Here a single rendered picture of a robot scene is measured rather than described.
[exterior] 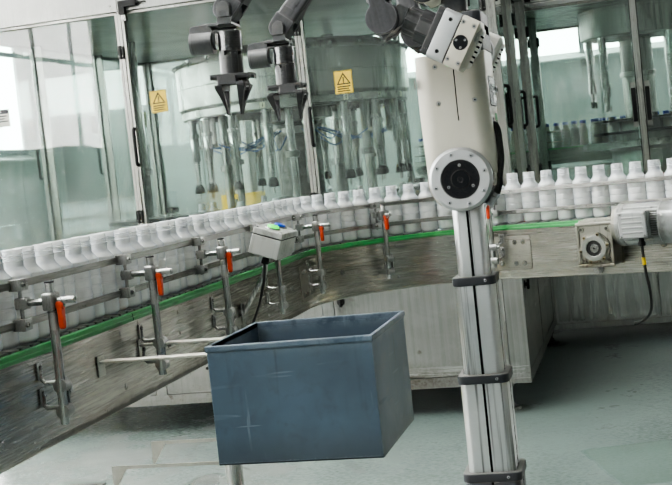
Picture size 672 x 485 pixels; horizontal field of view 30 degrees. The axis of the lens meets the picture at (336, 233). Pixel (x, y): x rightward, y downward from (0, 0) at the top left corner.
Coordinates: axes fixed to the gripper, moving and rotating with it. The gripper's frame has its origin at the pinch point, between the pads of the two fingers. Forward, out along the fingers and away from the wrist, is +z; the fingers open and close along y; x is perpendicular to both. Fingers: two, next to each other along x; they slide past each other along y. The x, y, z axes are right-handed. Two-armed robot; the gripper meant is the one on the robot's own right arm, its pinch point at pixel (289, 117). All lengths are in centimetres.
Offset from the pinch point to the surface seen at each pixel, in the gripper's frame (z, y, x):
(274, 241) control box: 32, -3, 40
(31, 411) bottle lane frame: 51, 10, 149
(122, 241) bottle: 26, 14, 94
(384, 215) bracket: 33, -12, -62
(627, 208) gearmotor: 36, -89, -51
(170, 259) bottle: 32, 13, 71
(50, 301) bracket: 32, 5, 148
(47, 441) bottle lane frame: 57, 10, 145
